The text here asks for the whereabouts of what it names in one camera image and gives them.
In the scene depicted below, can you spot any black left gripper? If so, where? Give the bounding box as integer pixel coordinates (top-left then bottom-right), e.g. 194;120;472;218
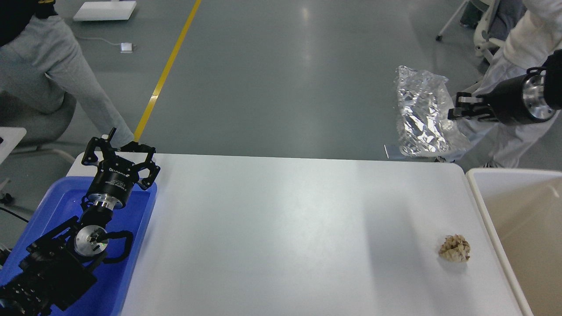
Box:
82;128;160;209

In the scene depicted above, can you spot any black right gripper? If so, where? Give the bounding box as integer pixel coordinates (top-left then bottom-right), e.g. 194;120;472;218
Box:
447;72;559;126

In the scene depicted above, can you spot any aluminium foil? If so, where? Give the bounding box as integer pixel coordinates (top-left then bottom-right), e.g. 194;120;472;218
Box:
395;65;471;158

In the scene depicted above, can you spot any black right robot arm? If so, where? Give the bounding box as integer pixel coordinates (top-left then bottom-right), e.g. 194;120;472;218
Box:
447;50;562;126

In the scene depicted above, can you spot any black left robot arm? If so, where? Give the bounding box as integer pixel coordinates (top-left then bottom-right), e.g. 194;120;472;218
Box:
1;128;160;316

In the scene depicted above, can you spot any blue plastic bin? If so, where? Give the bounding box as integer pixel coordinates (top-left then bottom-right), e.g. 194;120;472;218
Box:
1;176;157;316

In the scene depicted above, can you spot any grey office chair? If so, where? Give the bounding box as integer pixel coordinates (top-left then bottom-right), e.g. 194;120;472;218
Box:
1;91;77;164

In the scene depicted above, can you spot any white office chair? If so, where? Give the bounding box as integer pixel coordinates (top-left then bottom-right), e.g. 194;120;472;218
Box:
435;0;526;63

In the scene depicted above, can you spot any left metal floor plate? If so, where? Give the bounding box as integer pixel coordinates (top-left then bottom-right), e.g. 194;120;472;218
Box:
384;144;405;160

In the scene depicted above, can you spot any person in white coverall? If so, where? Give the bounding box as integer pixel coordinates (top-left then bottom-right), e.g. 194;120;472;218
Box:
458;0;562;168

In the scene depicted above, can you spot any white side table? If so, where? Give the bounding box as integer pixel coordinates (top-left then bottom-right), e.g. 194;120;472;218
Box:
0;126;27;164

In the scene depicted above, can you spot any beige plastic bin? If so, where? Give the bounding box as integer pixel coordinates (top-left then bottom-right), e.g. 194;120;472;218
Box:
466;168;562;316

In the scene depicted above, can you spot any person in grey trousers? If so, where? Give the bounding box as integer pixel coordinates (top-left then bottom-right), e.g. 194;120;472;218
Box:
0;0;134;147

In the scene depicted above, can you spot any white flat board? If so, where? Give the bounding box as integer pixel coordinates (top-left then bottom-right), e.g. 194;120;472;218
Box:
72;0;137;22

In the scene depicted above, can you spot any crumpled brown paper ball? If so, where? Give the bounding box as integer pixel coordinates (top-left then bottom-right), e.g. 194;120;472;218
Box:
438;234;471;263

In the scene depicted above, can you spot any white power adapter with cable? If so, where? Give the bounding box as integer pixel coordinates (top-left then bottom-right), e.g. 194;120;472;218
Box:
75;35;135;54

